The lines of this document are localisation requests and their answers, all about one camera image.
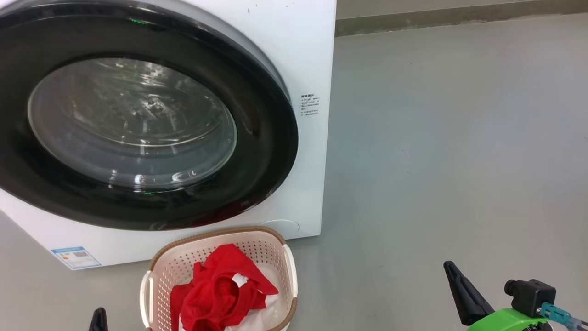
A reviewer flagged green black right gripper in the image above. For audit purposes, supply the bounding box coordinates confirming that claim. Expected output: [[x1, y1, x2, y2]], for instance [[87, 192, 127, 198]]
[[444, 261, 549, 331]]

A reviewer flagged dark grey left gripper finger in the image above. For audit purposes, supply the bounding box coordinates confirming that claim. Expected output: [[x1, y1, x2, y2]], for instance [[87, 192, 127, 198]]
[[89, 307, 109, 331]]

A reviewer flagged plain red garment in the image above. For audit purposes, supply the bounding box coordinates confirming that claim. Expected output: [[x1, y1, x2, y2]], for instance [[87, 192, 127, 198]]
[[170, 244, 279, 331]]

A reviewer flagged black round glass washer door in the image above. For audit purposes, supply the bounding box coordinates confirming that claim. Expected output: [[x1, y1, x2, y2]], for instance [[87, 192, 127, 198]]
[[0, 0, 299, 231]]

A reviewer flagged cream basket with brown rim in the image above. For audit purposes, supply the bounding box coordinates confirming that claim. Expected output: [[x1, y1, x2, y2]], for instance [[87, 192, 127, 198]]
[[140, 226, 298, 331]]

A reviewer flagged white front-load washing machine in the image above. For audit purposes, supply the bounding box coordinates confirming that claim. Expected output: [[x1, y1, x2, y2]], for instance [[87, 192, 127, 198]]
[[0, 0, 337, 270]]

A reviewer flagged blue energy label sticker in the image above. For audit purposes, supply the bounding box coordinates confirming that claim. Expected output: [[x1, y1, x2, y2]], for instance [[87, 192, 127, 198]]
[[51, 246, 102, 270]]

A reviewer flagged round white filter cover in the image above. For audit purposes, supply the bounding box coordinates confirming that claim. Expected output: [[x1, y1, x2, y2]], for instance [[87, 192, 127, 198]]
[[260, 219, 300, 238]]

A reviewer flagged small black text sticker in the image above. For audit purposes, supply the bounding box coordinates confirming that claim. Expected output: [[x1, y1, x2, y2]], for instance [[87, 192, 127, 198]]
[[300, 94, 321, 118]]

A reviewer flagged teal cable connector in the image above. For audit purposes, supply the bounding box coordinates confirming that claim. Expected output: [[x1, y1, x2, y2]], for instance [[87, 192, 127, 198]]
[[537, 302, 588, 329]]

